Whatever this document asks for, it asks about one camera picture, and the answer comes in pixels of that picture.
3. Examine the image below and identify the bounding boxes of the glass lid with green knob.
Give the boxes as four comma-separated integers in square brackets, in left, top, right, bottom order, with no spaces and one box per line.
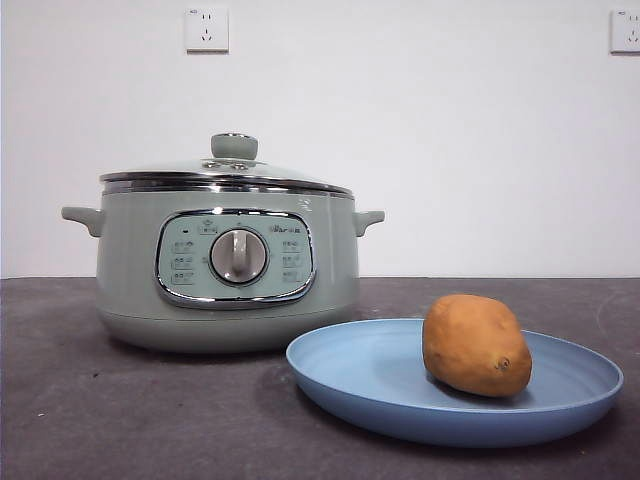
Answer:
[98,131,352,199]

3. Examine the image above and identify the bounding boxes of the brown potato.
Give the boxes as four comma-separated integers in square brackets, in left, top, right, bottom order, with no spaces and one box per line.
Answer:
[422,293,533,399]

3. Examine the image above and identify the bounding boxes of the blue round plate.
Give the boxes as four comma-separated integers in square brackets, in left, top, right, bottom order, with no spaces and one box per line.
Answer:
[285,318,625,449]

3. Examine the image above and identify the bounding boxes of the pale green electric steamer pot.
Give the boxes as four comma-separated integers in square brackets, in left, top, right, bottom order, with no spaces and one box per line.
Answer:
[60,191,386,355]

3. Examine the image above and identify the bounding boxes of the white wall socket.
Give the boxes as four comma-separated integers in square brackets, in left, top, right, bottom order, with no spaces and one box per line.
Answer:
[185,7,231,54]
[608,8,640,55]

